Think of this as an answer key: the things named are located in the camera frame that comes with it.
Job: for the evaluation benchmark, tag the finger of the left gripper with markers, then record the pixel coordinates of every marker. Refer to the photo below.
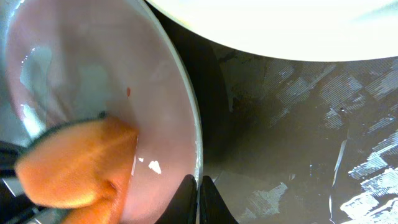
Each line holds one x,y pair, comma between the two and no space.
16,207
9,155

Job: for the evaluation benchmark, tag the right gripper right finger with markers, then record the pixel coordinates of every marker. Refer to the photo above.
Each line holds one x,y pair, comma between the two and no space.
213,209

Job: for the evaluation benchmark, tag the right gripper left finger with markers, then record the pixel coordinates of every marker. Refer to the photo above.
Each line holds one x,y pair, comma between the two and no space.
182,208

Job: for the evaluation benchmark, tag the green and orange sponge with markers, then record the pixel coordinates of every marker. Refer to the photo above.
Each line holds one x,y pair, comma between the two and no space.
83,166

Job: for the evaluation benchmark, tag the white plate front stained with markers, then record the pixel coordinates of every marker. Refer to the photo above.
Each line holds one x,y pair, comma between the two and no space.
67,60

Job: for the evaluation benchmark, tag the white plate stained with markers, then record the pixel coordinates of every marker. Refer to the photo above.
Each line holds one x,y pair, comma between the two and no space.
307,30
67,60

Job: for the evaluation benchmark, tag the large brown serving tray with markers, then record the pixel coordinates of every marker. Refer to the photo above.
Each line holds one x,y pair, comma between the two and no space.
288,141

